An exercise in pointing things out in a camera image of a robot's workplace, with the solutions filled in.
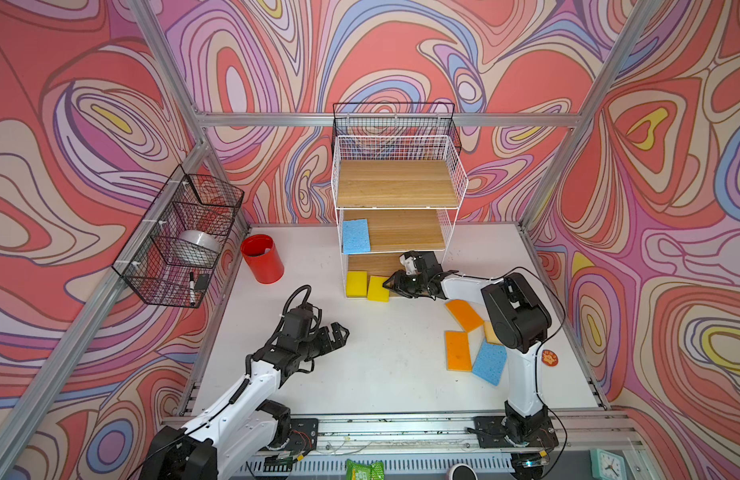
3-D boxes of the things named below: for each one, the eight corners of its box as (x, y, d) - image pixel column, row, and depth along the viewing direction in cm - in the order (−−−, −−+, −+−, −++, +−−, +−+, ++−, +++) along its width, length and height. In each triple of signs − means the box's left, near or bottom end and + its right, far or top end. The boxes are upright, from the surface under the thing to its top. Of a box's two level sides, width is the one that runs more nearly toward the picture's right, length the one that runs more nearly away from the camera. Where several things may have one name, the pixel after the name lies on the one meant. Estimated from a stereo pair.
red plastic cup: (250, 283, 105) (235, 257, 94) (257, 261, 112) (244, 234, 100) (281, 283, 105) (269, 257, 94) (286, 261, 112) (276, 234, 100)
